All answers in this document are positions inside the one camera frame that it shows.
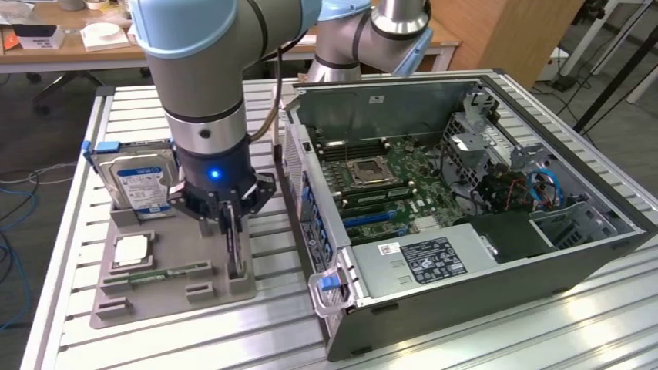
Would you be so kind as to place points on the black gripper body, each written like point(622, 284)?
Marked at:
point(215, 173)

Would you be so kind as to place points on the black graphics card metal bracket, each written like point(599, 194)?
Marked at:
point(235, 254)

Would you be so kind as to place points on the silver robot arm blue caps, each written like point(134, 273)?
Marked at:
point(206, 77)

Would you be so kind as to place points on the hard disk blue rails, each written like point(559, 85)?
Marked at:
point(139, 185)

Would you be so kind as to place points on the beige case latch bar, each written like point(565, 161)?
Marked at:
point(276, 133)

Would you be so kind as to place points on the silver CPU chip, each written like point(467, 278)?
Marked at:
point(131, 250)

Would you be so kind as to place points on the green RAM stick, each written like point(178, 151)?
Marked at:
point(154, 275)

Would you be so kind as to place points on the metal CPU socket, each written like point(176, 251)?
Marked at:
point(367, 171)

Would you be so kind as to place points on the blue expansion slot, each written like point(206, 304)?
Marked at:
point(367, 220)

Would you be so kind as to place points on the RAM stick white label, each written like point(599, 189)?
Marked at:
point(383, 195)

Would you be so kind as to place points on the grey parts rack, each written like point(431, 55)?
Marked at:
point(170, 300)

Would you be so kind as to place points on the blue case release tab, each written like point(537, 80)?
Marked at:
point(328, 283)

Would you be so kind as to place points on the grey power supply black label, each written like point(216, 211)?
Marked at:
point(381, 277)

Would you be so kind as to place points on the silver chipset heatsink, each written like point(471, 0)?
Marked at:
point(426, 224)

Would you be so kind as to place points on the green motherboard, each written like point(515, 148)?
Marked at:
point(431, 181)

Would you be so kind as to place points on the black office chair base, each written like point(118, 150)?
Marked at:
point(56, 88)

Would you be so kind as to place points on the perforated metal disk bay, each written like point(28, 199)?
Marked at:
point(467, 154)

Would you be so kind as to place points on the white box black lid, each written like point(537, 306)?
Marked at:
point(39, 36)

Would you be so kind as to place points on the grey cup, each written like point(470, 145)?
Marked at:
point(70, 4)

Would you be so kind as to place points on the orange box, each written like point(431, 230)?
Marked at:
point(9, 40)

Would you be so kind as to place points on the open black PC case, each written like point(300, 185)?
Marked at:
point(514, 308)

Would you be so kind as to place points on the wooden cabinet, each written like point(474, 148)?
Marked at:
point(514, 34)

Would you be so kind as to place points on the black power brick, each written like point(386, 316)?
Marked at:
point(565, 83)

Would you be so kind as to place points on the black stand pole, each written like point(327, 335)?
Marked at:
point(617, 77)

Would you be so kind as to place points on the wooden desk white frame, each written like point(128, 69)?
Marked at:
point(51, 54)

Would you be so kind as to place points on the grey disk bay bracket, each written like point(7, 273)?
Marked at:
point(575, 223)

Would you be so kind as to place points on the white table leg frame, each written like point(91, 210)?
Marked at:
point(581, 45)

